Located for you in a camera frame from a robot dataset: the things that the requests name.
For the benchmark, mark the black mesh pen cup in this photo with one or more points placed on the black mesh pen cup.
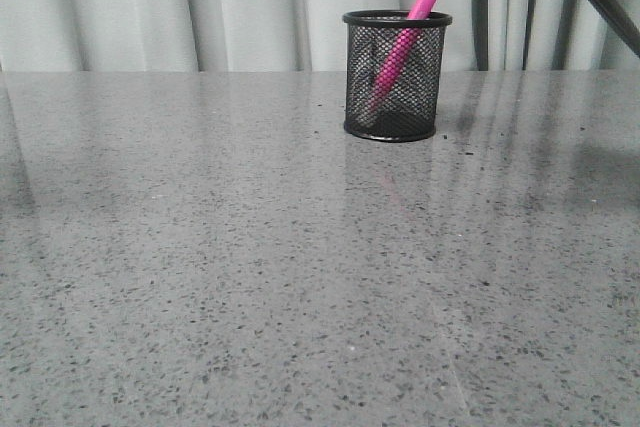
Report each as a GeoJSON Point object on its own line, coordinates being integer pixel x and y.
{"type": "Point", "coordinates": [409, 111]}

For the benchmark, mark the grey curtain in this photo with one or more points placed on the grey curtain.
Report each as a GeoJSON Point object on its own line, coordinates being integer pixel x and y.
{"type": "Point", "coordinates": [289, 35]}

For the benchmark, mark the pink highlighter pen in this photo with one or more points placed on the pink highlighter pen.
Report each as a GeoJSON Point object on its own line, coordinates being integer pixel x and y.
{"type": "Point", "coordinates": [395, 61]}

